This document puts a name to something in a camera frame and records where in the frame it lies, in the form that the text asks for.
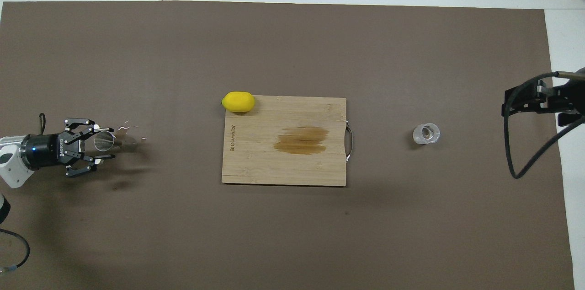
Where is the steel double-cone jigger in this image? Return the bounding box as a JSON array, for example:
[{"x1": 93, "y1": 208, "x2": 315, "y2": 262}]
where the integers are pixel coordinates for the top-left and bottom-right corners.
[{"x1": 93, "y1": 130, "x2": 138, "y2": 153}]

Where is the large brown table mat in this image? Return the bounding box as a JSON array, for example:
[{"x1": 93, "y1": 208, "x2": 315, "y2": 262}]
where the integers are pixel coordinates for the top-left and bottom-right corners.
[{"x1": 0, "y1": 1, "x2": 575, "y2": 290}]

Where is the small clear glass cup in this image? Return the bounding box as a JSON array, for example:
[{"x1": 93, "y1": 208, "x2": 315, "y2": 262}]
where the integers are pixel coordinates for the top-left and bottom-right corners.
[{"x1": 413, "y1": 123, "x2": 441, "y2": 145}]

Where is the yellow lemon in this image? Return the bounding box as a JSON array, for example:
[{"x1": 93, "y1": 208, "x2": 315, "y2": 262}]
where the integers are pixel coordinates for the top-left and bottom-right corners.
[{"x1": 222, "y1": 91, "x2": 255, "y2": 113}]

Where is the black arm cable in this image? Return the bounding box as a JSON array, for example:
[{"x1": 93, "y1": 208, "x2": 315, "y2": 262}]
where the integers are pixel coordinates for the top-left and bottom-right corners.
[
  {"x1": 503, "y1": 72, "x2": 585, "y2": 179},
  {"x1": 0, "y1": 113, "x2": 47, "y2": 278}
]

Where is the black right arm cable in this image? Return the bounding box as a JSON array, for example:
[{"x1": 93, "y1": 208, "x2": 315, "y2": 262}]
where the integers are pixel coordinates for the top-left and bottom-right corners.
[{"x1": 503, "y1": 72, "x2": 585, "y2": 179}]

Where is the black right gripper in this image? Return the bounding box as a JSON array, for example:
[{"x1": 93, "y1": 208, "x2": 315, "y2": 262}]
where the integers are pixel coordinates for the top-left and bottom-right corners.
[{"x1": 502, "y1": 81, "x2": 585, "y2": 127}]

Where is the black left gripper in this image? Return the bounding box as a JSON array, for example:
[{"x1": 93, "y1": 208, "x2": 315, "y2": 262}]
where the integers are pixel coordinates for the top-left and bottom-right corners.
[{"x1": 22, "y1": 118, "x2": 116, "y2": 178}]

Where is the wooden cutting board, metal handle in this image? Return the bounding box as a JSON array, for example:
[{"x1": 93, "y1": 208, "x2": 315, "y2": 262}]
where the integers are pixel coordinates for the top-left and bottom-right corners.
[{"x1": 222, "y1": 95, "x2": 353, "y2": 187}]

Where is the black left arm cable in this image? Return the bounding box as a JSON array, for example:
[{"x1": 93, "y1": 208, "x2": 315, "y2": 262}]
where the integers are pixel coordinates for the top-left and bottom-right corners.
[{"x1": 0, "y1": 113, "x2": 47, "y2": 278}]

